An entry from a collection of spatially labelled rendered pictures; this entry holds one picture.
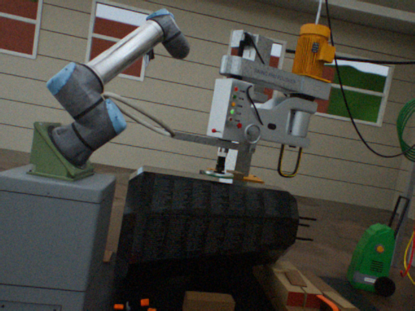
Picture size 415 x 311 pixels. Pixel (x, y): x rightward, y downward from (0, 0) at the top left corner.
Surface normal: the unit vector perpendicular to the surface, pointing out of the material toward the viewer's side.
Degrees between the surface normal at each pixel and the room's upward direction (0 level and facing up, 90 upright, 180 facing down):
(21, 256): 90
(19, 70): 90
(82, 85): 74
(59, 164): 90
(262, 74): 90
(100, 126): 102
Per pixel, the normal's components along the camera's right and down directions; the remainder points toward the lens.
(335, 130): 0.13, 0.11
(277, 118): 0.55, 0.17
